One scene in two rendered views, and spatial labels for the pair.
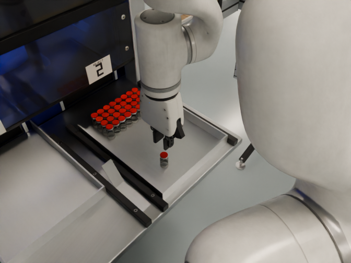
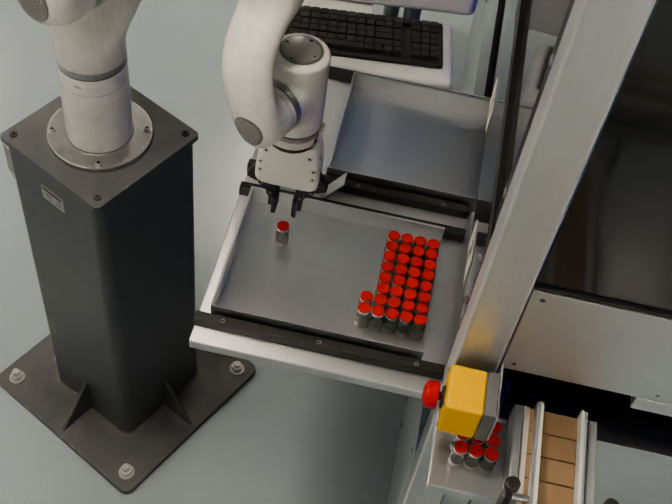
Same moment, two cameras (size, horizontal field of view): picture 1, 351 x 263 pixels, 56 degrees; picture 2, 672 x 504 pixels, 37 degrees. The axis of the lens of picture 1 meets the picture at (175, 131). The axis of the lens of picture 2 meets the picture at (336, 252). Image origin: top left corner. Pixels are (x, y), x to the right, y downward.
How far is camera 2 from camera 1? 1.67 m
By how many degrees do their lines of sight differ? 77
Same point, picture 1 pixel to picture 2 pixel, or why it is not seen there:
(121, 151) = (356, 238)
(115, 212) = not seen: hidden behind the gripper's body
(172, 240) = not seen: outside the picture
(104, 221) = not seen: hidden behind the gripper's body
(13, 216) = (403, 120)
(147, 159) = (310, 240)
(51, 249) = (332, 112)
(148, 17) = (308, 42)
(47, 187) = (401, 158)
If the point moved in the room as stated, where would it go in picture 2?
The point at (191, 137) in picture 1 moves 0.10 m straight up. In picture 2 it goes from (272, 303) to (275, 265)
